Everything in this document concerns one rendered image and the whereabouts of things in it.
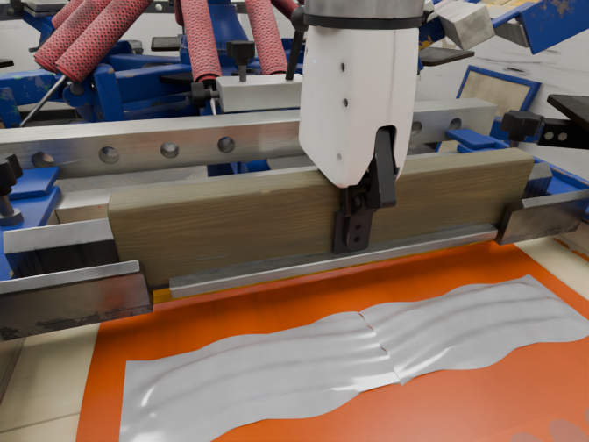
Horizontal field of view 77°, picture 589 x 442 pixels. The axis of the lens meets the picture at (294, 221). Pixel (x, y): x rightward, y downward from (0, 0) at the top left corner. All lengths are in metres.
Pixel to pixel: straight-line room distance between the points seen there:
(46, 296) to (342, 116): 0.22
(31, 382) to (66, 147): 0.26
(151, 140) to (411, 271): 0.33
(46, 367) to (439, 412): 0.27
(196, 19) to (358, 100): 0.57
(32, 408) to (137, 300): 0.09
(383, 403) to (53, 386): 0.22
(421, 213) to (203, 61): 0.48
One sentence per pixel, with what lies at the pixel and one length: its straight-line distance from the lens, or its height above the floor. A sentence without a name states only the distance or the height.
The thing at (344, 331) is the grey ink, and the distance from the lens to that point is 0.30.
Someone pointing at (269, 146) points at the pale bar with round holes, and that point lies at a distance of 0.50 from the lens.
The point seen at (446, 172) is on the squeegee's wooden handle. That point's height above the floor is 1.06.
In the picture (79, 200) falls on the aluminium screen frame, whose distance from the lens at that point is 0.46.
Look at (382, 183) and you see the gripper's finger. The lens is 0.25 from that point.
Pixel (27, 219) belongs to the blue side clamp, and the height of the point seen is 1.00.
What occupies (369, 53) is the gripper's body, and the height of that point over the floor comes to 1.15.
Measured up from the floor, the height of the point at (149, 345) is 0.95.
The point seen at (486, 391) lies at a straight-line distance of 0.30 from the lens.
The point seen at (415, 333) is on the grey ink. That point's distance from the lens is 0.31.
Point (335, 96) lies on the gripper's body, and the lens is 0.25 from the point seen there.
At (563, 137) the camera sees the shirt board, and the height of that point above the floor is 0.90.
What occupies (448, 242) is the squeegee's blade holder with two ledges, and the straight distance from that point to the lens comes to 0.36.
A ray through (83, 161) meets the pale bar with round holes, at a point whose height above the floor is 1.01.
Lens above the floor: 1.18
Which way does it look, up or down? 32 degrees down
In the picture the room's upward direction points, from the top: 1 degrees clockwise
